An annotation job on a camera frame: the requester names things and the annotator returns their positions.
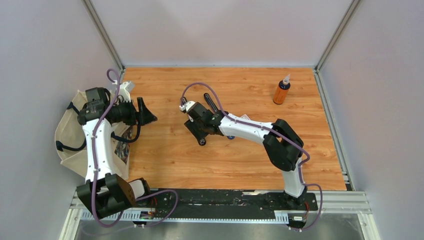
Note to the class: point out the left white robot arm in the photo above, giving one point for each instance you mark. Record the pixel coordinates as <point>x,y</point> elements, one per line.
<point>105,192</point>

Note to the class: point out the orange glue bottle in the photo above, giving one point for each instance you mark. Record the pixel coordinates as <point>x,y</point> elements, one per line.
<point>282,90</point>

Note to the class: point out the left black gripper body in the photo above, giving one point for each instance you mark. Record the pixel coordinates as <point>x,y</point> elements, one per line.
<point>132,118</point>

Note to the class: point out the black stapler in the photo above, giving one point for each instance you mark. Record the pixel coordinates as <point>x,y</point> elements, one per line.
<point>194,111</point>

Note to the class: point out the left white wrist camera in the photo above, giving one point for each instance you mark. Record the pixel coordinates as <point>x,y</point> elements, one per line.
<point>124,94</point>

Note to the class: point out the beige tote bag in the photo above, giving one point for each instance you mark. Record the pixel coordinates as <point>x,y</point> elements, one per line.
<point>71,142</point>

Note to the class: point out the white red staple box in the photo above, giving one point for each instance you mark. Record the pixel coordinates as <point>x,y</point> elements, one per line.
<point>245,117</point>

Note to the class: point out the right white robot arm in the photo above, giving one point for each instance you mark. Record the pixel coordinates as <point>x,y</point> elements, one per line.
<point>282,145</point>

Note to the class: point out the blue stapler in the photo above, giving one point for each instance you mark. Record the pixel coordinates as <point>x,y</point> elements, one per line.
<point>214,110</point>

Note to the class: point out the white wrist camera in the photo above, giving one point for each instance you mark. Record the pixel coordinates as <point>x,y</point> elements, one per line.
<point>124,94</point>
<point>186,107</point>

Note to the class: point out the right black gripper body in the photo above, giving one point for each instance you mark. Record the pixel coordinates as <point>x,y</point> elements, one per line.
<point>202,123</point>

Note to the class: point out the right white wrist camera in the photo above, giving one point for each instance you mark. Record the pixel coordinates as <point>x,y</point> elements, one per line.
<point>186,107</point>

